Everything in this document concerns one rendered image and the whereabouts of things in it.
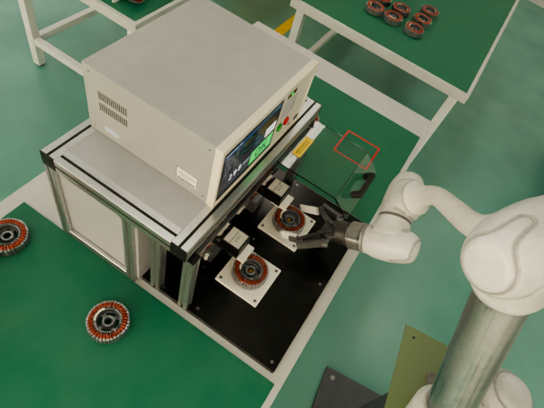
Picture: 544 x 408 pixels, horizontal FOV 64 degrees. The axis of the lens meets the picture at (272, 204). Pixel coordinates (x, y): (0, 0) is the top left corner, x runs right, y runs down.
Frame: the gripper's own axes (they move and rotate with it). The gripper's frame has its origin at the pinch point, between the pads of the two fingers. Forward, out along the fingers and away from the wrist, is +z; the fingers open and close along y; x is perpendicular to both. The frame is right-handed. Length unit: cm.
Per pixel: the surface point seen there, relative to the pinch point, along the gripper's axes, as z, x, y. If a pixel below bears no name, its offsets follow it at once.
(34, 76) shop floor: 204, 24, 44
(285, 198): 1.7, 8.8, 0.6
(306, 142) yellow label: -5.1, 26.2, 8.8
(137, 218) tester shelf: 7, 39, -46
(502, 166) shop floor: -37, -115, 205
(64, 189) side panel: 36, 40, -45
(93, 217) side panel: 30, 32, -45
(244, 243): 0.2, 12.5, -24.3
